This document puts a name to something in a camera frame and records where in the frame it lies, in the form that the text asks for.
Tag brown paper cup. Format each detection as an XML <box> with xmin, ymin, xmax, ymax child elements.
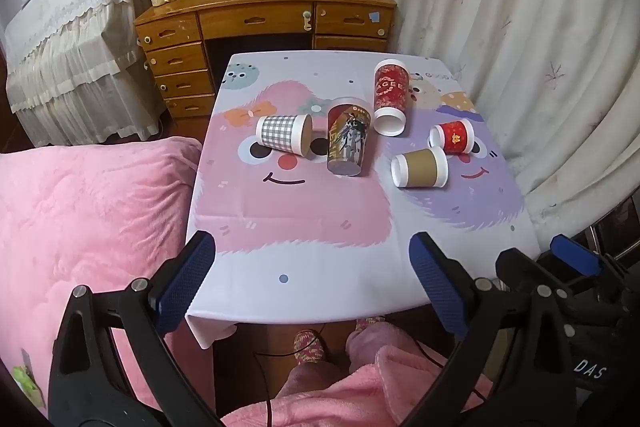
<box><xmin>390</xmin><ymin>147</ymin><xmax>449</xmax><ymax>188</ymax></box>

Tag small red paper cup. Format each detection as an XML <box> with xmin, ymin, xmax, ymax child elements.
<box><xmin>428</xmin><ymin>118</ymin><xmax>475</xmax><ymax>155</ymax></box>

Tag illustrated plastic cup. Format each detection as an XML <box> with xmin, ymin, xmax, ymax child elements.
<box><xmin>326</xmin><ymin>98</ymin><xmax>371</xmax><ymax>176</ymax></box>

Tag tall red patterned cup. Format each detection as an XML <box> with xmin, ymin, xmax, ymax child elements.
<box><xmin>373</xmin><ymin>58</ymin><xmax>410</xmax><ymax>138</ymax></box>

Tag grey checkered paper cup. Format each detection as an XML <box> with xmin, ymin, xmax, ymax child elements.
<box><xmin>256</xmin><ymin>114</ymin><xmax>312</xmax><ymax>157</ymax></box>

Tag pink fleece pants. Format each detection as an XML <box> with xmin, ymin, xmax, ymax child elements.
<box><xmin>222</xmin><ymin>320</ymin><xmax>447</xmax><ymax>426</ymax></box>

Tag right patterned slipper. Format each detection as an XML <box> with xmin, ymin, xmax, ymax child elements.
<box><xmin>355</xmin><ymin>315</ymin><xmax>385</xmax><ymax>333</ymax></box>

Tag pink fluffy blanket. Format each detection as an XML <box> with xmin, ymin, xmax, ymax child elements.
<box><xmin>1</xmin><ymin>136</ymin><xmax>202</xmax><ymax>414</ymax></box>

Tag cartoon monster tablecloth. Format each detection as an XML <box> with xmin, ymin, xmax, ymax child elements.
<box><xmin>186</xmin><ymin>51</ymin><xmax>540</xmax><ymax>347</ymax></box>

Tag white curtain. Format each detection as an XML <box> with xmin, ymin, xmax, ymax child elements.
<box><xmin>393</xmin><ymin>0</ymin><xmax>639</xmax><ymax>245</ymax></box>

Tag white lace covered furniture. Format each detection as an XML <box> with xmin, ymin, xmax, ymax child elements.
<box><xmin>6</xmin><ymin>0</ymin><xmax>165</xmax><ymax>146</ymax></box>

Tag wooden desk with drawers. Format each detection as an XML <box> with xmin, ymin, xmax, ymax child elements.
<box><xmin>134</xmin><ymin>0</ymin><xmax>396</xmax><ymax>140</ymax></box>

